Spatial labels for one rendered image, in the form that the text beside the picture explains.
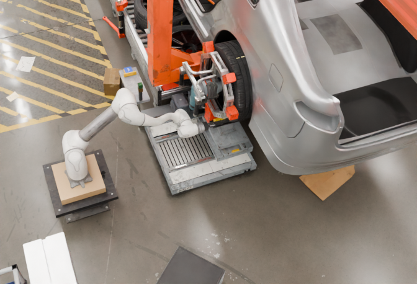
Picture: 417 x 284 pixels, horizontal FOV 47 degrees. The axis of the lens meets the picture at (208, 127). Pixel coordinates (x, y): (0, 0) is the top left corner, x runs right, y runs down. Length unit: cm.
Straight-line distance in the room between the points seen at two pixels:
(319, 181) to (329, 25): 143
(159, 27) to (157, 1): 26
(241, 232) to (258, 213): 24
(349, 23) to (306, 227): 185
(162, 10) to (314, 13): 150
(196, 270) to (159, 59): 175
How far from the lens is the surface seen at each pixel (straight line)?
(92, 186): 398
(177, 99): 445
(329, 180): 469
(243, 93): 374
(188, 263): 369
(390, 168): 502
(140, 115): 360
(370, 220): 462
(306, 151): 333
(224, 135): 446
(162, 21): 390
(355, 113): 410
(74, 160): 380
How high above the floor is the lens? 375
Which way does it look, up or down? 52 degrees down
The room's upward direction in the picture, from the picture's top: 9 degrees clockwise
